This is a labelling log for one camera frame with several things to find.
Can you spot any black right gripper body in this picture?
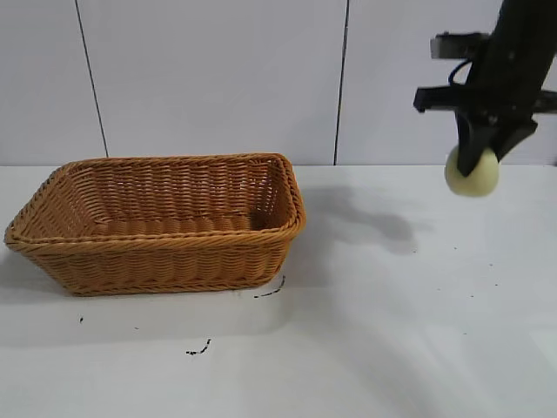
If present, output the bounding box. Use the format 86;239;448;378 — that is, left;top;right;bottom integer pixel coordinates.
413;39;557;129

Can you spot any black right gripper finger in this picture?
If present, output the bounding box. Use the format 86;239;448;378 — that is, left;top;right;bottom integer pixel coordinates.
455;112;495;178
495;120;539;164

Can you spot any round pale yellow pastry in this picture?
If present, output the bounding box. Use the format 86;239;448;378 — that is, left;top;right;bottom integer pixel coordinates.
444;145;500;199

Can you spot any brown woven wicker basket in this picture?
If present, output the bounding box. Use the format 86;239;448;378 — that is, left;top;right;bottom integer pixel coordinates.
4;152;307;298

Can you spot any dark blue camera cable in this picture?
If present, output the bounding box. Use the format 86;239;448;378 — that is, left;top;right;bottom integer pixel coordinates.
446;58;474;88

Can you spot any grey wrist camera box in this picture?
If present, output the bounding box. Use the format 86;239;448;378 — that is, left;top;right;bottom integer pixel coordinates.
429;31;489;61

